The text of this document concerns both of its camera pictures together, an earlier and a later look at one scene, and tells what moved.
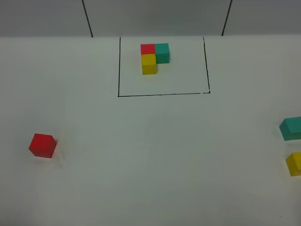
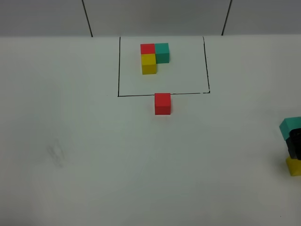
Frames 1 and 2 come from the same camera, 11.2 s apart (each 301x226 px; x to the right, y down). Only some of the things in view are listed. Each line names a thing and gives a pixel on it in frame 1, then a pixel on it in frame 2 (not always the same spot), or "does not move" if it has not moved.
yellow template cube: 149,64 does not move
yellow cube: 293,162 does not move
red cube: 43,145 to 162,103
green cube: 290,128 does not move
